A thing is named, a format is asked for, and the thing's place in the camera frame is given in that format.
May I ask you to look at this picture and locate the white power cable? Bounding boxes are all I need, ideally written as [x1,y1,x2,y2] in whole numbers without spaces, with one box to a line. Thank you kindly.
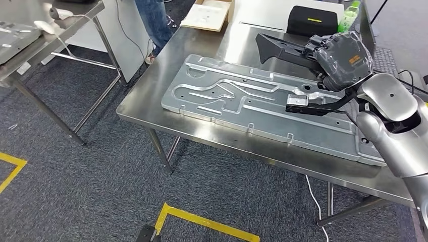
[305,175,331,242]

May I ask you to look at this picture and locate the stainless steel workbench table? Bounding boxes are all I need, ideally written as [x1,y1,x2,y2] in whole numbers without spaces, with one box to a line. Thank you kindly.
[115,0,428,228]
[0,0,123,147]

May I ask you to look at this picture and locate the person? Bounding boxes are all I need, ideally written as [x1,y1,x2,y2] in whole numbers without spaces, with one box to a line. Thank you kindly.
[134,0,174,66]

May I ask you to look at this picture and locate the white computer mouse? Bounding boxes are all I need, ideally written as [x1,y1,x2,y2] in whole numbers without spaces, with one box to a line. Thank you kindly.
[33,20,56,35]

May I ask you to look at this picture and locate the black case with yellow label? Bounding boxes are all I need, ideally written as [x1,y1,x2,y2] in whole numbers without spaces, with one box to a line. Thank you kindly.
[286,5,339,37]

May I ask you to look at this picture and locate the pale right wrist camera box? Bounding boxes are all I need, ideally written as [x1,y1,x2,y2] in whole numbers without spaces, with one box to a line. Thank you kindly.
[287,94,309,107]

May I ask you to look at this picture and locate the black plastic frame part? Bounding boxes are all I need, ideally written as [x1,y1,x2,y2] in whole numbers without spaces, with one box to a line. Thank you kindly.
[255,32,325,73]

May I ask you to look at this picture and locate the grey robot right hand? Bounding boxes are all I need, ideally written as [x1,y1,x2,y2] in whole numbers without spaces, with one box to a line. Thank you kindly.
[302,31,373,83]

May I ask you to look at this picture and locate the white board panel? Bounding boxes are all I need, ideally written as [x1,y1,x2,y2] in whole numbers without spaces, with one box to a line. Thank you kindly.
[65,0,155,84]

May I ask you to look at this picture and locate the black robot foot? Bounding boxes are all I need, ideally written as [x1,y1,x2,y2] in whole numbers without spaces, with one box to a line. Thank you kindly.
[135,224,161,242]

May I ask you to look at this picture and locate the cardboard box with white insert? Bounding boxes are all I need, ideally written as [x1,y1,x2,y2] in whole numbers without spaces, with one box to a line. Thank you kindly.
[180,0,236,33]

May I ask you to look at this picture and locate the white handheld scanner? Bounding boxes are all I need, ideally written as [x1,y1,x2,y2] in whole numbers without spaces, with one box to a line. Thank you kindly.
[49,7,75,21]

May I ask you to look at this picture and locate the stamped silver metal plate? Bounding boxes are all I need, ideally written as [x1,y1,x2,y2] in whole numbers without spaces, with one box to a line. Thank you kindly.
[0,21,42,65]
[161,54,388,167]

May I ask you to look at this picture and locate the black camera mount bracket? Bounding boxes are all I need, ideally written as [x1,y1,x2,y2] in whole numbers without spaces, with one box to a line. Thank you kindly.
[285,89,360,117]

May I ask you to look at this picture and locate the green plastic bottle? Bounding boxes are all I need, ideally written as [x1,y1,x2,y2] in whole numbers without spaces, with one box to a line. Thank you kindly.
[338,0,362,33]

